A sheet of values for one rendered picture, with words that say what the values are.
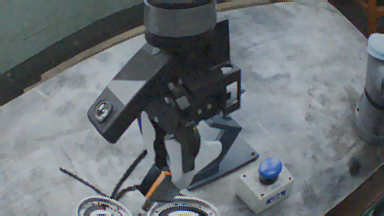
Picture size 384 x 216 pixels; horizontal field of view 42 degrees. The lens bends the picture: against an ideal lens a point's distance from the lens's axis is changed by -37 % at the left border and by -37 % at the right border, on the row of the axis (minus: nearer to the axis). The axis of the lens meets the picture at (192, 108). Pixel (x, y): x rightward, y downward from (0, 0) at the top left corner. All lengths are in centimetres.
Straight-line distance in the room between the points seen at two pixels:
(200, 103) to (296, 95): 49
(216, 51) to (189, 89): 5
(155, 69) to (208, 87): 6
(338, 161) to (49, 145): 54
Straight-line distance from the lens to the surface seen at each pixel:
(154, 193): 83
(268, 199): 100
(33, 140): 115
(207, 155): 81
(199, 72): 75
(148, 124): 80
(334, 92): 126
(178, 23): 68
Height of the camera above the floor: 157
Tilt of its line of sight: 41 degrees down
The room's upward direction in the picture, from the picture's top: 1 degrees clockwise
